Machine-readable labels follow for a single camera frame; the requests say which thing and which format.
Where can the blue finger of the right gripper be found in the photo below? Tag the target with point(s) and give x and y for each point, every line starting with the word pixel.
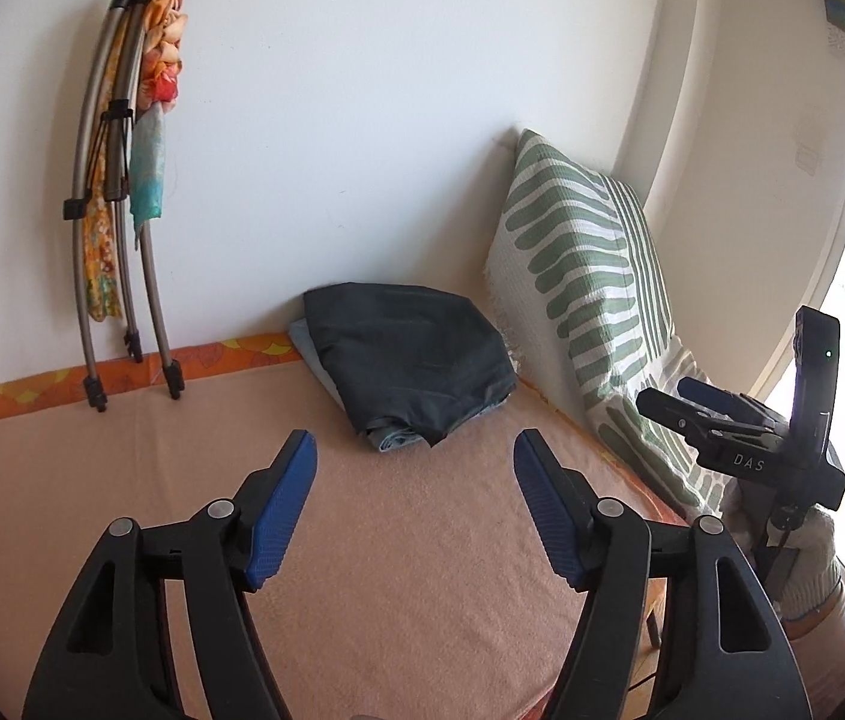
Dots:
pixel 690 420
pixel 737 407

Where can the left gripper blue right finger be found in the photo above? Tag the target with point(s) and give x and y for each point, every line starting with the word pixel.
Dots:
pixel 561 503

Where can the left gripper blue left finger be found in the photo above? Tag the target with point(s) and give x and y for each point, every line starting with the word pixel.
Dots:
pixel 273 503

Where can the dark navy jogger pants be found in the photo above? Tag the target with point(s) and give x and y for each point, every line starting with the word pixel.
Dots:
pixel 341 311

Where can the white gloved right hand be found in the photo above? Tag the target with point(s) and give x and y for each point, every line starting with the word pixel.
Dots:
pixel 815 575

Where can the pink beige bed blanket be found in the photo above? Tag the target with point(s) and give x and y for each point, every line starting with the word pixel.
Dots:
pixel 415 585

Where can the green striped white cushion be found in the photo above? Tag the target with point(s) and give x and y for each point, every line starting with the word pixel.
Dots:
pixel 579 294

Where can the orange floral bed sheet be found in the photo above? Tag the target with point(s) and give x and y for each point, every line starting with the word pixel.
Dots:
pixel 120 376

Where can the colourful floral scarf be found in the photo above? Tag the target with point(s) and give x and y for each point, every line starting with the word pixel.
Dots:
pixel 121 151

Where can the silver camera tripod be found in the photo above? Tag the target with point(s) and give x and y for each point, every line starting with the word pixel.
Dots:
pixel 171 368

